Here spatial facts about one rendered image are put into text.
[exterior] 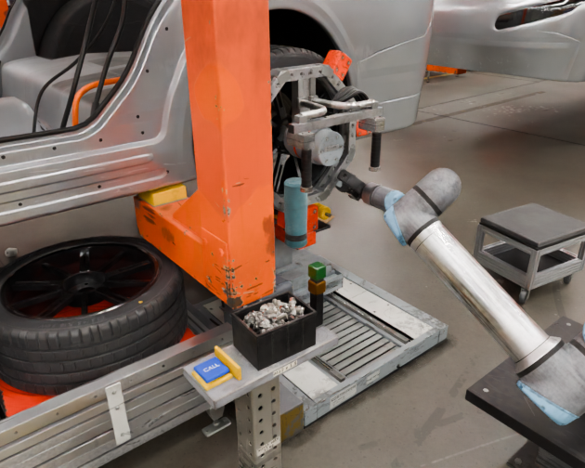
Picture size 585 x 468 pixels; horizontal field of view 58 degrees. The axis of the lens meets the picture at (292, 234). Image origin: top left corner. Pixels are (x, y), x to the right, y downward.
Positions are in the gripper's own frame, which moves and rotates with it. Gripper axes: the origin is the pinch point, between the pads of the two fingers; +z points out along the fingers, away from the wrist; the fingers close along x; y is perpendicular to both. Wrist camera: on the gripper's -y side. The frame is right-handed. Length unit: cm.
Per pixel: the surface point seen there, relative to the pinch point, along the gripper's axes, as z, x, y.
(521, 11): 48, 194, 113
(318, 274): -60, -43, -43
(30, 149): 10, -58, -103
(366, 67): 8, 48, -12
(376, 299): -21, -32, 47
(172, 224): -8, -54, -59
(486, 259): -36, 16, 87
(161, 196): 8, -48, -59
